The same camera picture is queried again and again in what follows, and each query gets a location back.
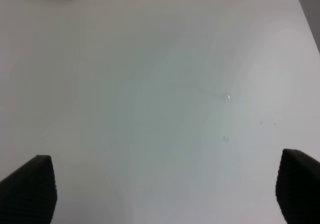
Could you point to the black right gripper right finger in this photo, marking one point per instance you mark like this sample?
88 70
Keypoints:
297 188

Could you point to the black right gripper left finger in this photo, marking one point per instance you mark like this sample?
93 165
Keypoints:
29 194

